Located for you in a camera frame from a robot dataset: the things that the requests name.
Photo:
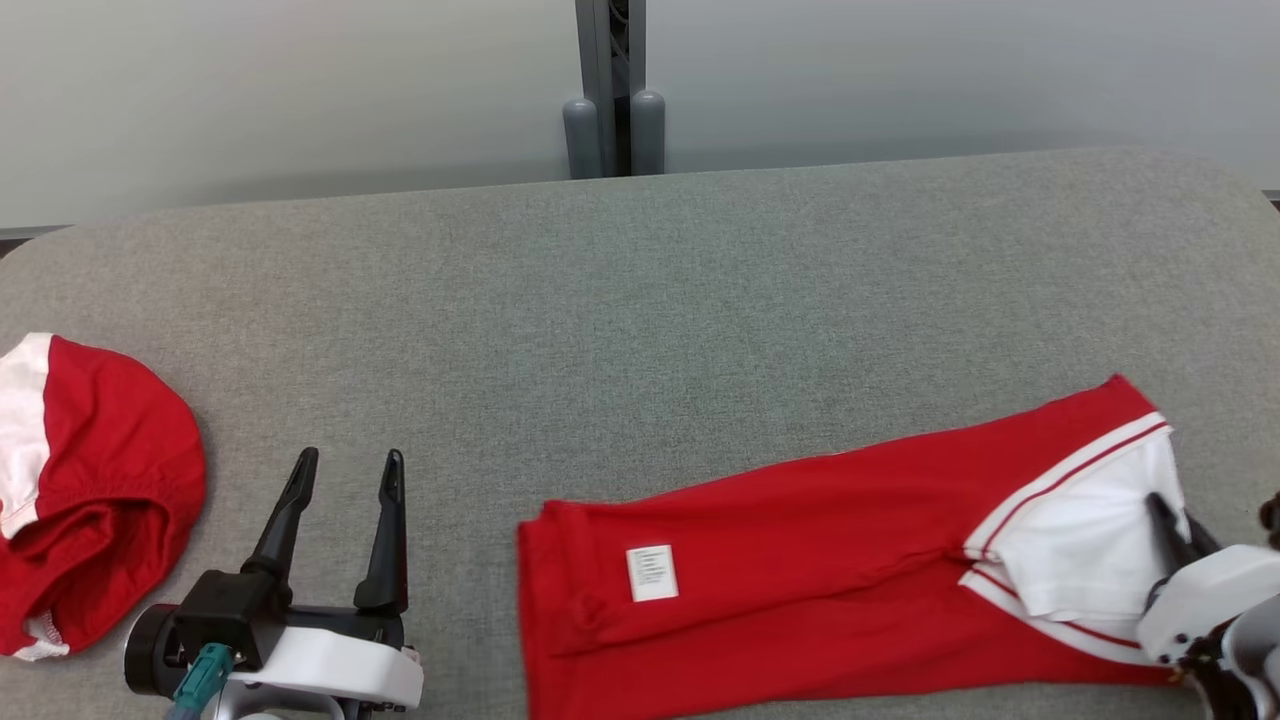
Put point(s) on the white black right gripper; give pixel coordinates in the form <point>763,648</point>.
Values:
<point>1215,590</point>

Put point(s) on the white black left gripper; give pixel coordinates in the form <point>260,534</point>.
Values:
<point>330,665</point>

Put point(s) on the red shorts white stripes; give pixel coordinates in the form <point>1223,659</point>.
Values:
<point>110,450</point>

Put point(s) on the red jersey white sleeves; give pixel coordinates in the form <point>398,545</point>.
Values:
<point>800,600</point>

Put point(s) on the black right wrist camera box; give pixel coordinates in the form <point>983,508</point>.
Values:
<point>1272,520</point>

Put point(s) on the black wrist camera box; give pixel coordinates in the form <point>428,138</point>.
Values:
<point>225,610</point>
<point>1272,520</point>

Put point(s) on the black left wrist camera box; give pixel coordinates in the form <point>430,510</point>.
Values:
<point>225,610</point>

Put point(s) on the grey cylindrical post foot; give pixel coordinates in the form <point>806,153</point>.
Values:
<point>648,135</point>
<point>580,140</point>

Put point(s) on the grey partition post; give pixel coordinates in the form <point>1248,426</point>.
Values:
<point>592,50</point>

